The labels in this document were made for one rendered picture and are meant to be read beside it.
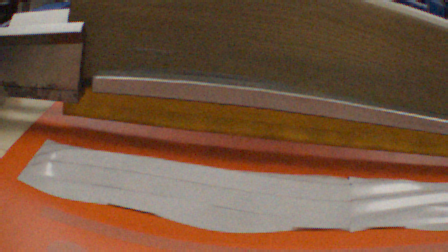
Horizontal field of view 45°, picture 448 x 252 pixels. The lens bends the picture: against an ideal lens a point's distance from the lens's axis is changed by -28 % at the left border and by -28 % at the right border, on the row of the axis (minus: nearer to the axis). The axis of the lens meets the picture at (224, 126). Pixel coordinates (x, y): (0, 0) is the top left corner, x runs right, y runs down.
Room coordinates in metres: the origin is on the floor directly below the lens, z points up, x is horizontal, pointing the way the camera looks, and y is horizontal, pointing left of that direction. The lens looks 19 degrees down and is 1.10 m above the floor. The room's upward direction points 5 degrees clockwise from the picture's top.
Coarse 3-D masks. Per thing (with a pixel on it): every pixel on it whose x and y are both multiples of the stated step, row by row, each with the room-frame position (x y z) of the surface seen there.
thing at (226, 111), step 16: (96, 96) 0.39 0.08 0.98; (112, 96) 0.39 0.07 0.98; (128, 96) 0.39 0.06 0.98; (192, 112) 0.38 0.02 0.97; (208, 112) 0.38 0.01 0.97; (224, 112) 0.38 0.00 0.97; (240, 112) 0.38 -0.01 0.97; (256, 112) 0.38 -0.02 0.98; (272, 112) 0.38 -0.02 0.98; (320, 128) 0.38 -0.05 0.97; (336, 128) 0.38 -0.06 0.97; (352, 128) 0.38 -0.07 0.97; (368, 128) 0.38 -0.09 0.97; (384, 128) 0.38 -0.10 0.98
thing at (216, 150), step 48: (96, 144) 0.36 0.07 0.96; (144, 144) 0.37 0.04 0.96; (192, 144) 0.38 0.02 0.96; (240, 144) 0.39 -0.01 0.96; (288, 144) 0.39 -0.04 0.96; (0, 192) 0.27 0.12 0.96; (0, 240) 0.21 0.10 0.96; (240, 240) 0.27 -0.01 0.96; (288, 240) 0.27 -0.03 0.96; (336, 240) 0.26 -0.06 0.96
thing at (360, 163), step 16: (352, 160) 0.37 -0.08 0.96; (368, 160) 0.37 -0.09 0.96; (384, 160) 0.38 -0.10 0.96; (400, 160) 0.38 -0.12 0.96; (416, 160) 0.38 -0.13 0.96; (432, 160) 0.38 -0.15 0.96; (352, 176) 0.35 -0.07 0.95; (368, 176) 0.35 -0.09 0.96; (384, 176) 0.35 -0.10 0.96; (400, 176) 0.35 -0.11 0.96; (416, 176) 0.35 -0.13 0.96; (432, 176) 0.35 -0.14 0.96; (352, 240) 0.26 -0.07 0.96; (368, 240) 0.26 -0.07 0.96; (384, 240) 0.26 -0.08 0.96; (400, 240) 0.26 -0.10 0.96; (416, 240) 0.26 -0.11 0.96
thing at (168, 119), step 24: (120, 120) 0.39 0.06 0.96; (144, 120) 0.39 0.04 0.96; (168, 120) 0.38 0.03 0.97; (192, 120) 0.38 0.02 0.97; (216, 120) 0.38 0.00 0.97; (240, 120) 0.38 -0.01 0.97; (336, 144) 0.38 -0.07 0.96; (360, 144) 0.38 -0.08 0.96; (384, 144) 0.38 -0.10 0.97; (408, 144) 0.37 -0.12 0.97; (432, 144) 0.37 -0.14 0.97
